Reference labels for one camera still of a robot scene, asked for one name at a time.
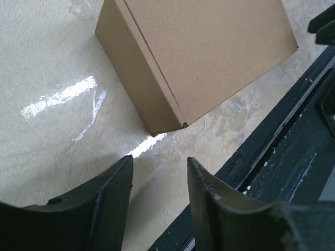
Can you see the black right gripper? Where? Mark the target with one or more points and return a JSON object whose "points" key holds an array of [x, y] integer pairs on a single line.
{"points": [[323, 26]]}

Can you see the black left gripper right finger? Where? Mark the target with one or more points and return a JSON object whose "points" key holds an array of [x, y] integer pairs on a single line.
{"points": [[225, 219]]}

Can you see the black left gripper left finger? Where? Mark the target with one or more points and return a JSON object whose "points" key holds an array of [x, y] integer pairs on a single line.
{"points": [[91, 216]]}

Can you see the brown cardboard paper box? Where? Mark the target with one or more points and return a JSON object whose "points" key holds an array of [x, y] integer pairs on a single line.
{"points": [[178, 60]]}

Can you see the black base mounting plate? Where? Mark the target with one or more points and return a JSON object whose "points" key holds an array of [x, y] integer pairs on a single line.
{"points": [[288, 157]]}

